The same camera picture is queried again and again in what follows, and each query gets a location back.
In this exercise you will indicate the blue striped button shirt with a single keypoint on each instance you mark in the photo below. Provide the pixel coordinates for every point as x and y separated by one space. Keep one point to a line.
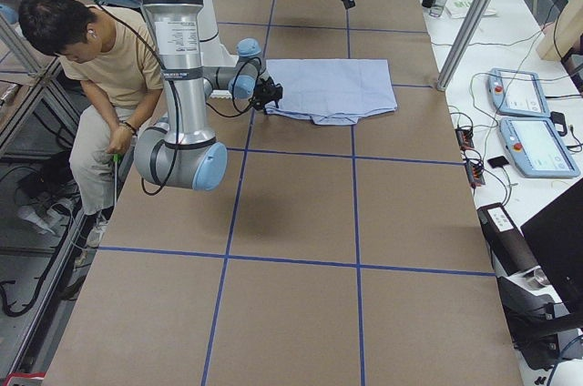
332 92

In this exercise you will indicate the seated person beige shirt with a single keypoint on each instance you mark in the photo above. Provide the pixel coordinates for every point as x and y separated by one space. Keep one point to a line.
109 52

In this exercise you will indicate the upper teach pendant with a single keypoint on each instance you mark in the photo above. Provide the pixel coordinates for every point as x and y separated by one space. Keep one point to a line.
516 93

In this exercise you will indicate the teach pendant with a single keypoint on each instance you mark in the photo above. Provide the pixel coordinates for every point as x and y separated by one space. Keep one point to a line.
516 93
536 149

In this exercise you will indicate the lower teach pendant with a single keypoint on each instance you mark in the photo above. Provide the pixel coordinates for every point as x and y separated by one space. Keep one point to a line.
536 149

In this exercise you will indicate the black monitor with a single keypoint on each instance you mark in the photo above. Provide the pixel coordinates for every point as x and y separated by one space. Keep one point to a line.
554 236

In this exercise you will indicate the green handled grabber tool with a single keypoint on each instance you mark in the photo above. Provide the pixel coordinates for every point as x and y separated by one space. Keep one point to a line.
116 159

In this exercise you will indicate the aluminium frame post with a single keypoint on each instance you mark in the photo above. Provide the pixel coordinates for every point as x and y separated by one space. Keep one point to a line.
461 43

